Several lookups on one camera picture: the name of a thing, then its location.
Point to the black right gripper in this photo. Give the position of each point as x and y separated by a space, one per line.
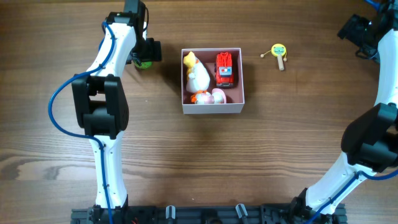
347 27

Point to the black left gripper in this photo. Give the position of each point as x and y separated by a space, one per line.
154 50

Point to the green number ball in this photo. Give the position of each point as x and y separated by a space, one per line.
143 65

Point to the white plush duck yellow hair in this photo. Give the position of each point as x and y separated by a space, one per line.
198 79

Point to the red toy fire truck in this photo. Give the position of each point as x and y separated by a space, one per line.
224 70

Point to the yellow wooden rattle drum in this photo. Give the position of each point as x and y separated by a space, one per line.
279 51

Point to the small duck with pink hat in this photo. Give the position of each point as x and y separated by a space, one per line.
202 97

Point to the white box pink interior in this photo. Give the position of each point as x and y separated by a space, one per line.
234 95

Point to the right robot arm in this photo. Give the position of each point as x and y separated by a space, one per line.
367 146

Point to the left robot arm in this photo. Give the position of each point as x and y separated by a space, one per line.
100 102

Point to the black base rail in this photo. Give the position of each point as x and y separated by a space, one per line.
267 213

